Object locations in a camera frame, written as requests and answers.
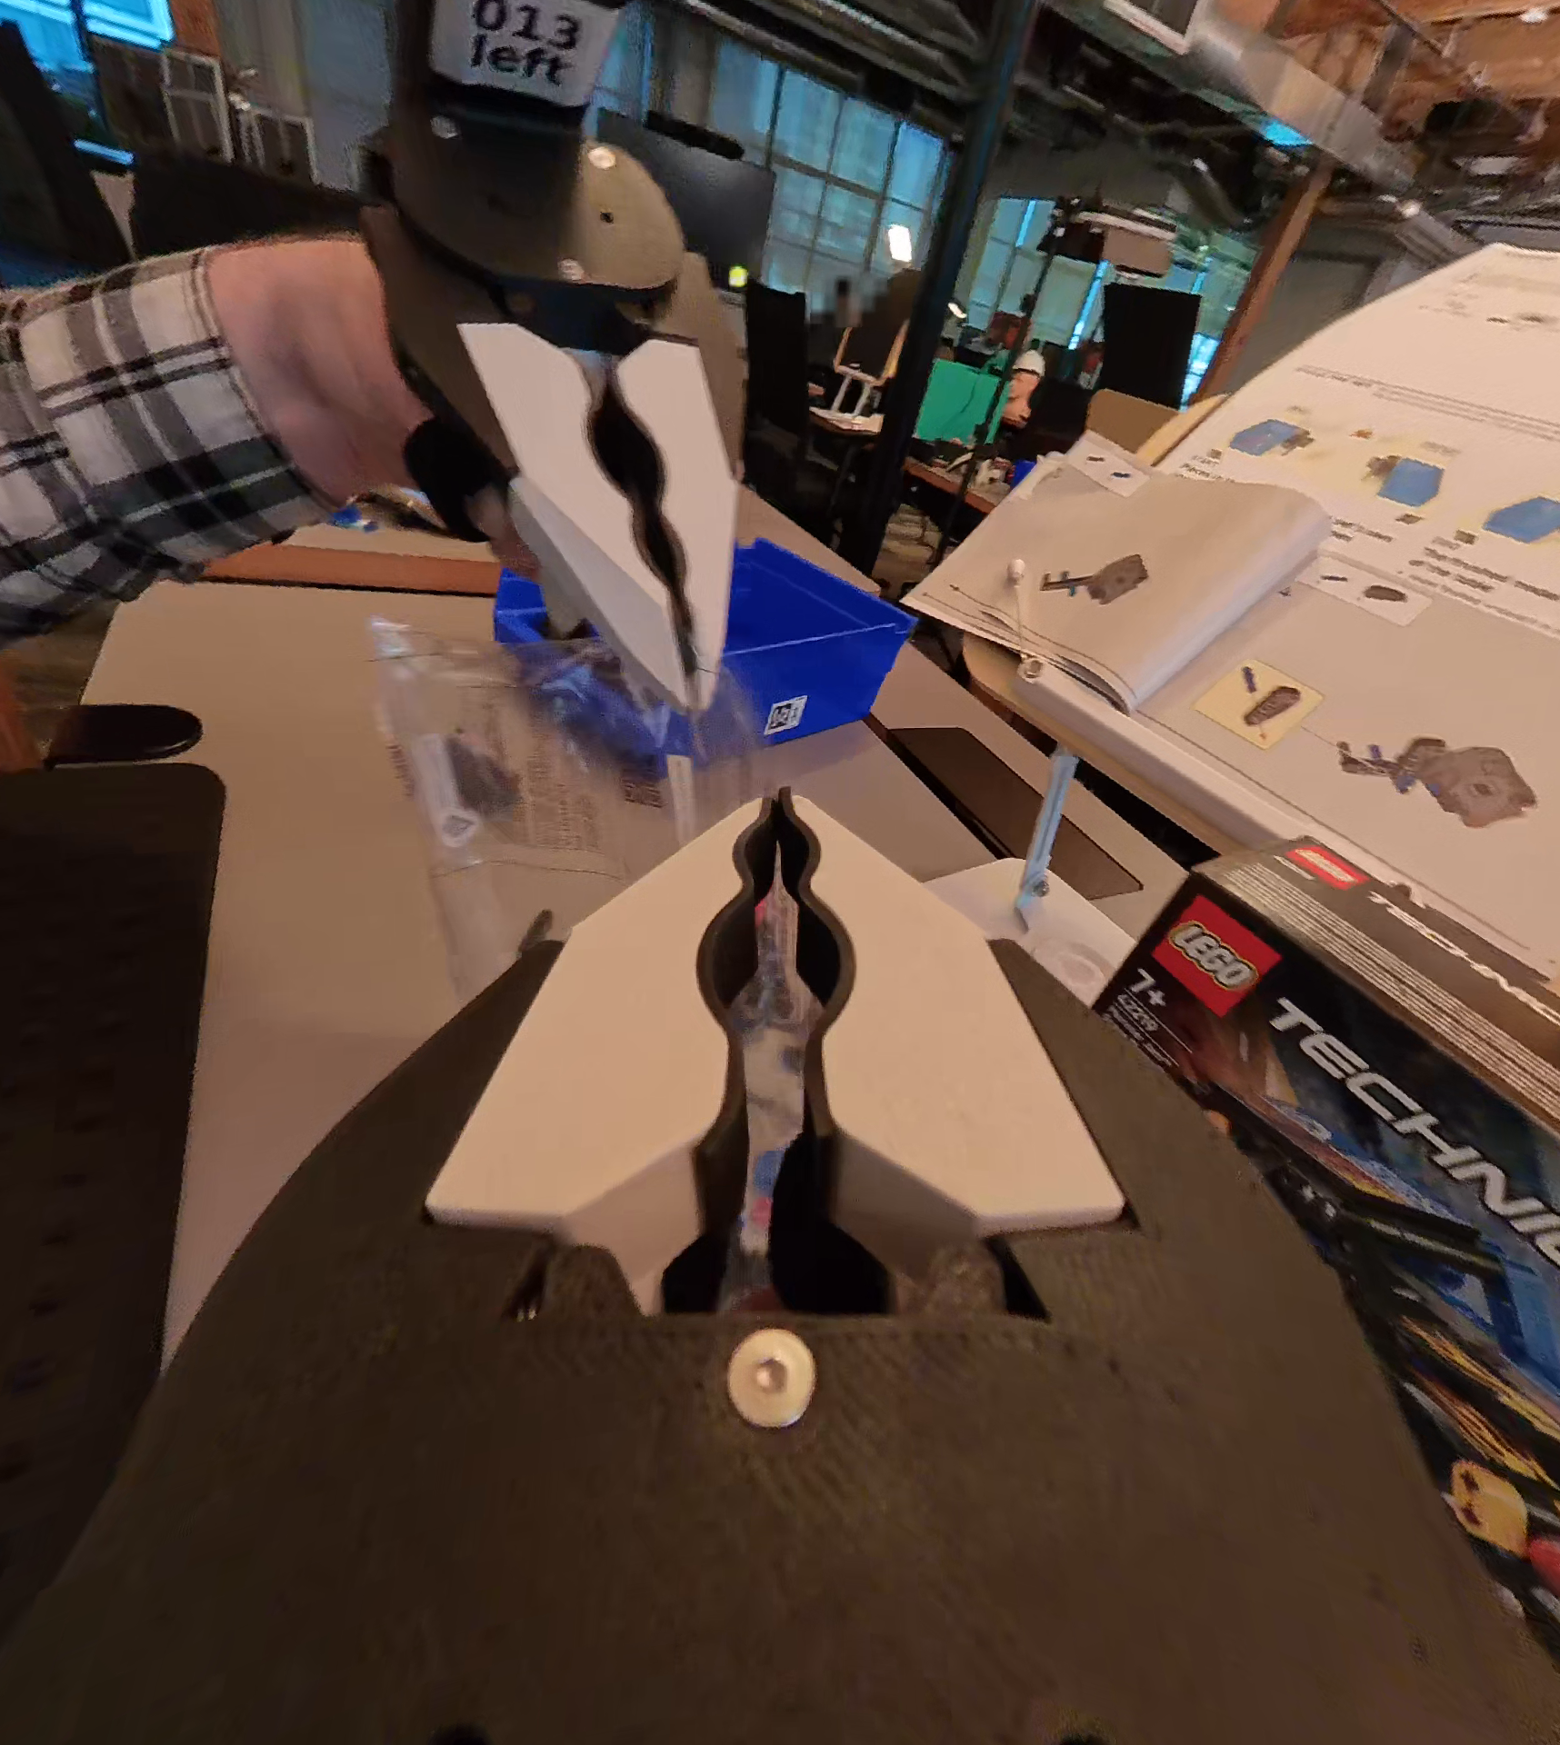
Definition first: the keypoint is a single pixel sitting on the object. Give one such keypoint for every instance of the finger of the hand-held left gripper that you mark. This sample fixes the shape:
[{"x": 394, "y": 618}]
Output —
[
  {"x": 706, "y": 490},
  {"x": 548, "y": 463}
]

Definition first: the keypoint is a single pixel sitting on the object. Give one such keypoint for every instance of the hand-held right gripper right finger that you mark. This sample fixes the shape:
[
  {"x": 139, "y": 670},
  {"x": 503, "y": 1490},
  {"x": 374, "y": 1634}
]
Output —
[{"x": 972, "y": 1090}]

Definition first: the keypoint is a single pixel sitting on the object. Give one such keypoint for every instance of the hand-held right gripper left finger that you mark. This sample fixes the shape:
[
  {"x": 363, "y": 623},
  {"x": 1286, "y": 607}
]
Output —
[{"x": 590, "y": 1090}]

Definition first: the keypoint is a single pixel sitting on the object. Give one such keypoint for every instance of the clear bag of large parts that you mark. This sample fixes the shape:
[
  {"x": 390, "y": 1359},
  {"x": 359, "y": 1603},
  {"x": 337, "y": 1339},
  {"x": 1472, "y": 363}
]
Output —
[{"x": 548, "y": 818}]

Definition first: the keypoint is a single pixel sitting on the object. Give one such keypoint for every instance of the person's left forearm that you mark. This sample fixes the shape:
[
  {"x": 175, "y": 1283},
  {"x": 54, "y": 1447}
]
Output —
[{"x": 72, "y": 409}]

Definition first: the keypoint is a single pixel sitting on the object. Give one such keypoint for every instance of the grey desk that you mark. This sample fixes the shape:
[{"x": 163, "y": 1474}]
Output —
[{"x": 290, "y": 845}]

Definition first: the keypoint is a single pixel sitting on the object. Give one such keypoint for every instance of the person's left hand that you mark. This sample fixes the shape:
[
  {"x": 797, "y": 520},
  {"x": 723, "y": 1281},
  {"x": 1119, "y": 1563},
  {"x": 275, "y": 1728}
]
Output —
[{"x": 330, "y": 354}]

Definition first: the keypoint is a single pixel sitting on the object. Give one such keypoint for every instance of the blue plastic bin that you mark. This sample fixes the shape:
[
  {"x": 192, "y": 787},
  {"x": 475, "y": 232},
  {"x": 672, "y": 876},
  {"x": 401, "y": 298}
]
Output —
[{"x": 821, "y": 640}]

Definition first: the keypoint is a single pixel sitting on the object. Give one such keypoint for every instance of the brown wooden board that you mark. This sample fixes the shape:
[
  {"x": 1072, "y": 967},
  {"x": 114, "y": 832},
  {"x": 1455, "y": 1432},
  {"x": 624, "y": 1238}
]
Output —
[{"x": 344, "y": 569}]

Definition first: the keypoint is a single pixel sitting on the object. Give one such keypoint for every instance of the green panel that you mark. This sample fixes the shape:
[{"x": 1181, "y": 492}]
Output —
[{"x": 964, "y": 398}]

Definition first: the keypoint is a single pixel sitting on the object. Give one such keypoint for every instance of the white book stand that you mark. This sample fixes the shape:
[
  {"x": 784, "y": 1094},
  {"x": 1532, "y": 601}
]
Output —
[{"x": 1050, "y": 818}]

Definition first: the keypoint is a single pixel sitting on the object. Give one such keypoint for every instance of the large paned window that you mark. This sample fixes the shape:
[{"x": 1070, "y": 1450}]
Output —
[{"x": 835, "y": 149}]

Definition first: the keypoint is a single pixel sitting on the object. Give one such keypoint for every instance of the black steel pillar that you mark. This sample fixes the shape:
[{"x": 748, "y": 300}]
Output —
[{"x": 944, "y": 272}]

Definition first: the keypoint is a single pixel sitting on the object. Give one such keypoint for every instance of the printed toy set box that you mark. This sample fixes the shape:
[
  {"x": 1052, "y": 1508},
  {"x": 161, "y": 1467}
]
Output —
[{"x": 1408, "y": 1158}]

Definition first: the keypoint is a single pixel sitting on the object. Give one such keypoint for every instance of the black monitor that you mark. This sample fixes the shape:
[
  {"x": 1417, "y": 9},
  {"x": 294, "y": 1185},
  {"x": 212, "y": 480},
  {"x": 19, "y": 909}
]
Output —
[{"x": 1148, "y": 340}]

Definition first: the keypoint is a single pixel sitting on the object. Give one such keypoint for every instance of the black oval pad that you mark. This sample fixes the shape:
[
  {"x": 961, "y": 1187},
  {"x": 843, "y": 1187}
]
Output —
[{"x": 126, "y": 732}]

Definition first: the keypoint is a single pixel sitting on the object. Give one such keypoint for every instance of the dark perforated panel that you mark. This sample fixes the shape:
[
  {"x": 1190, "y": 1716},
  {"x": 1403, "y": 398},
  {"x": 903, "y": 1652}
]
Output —
[{"x": 44, "y": 1090}]

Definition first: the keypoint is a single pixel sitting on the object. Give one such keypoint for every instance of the open instruction booklet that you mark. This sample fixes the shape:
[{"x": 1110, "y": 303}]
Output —
[{"x": 1408, "y": 545}]

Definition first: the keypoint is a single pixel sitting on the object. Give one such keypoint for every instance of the silver ceiling duct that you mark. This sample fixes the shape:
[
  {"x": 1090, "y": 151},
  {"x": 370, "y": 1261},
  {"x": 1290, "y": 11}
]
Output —
[{"x": 1272, "y": 82}]

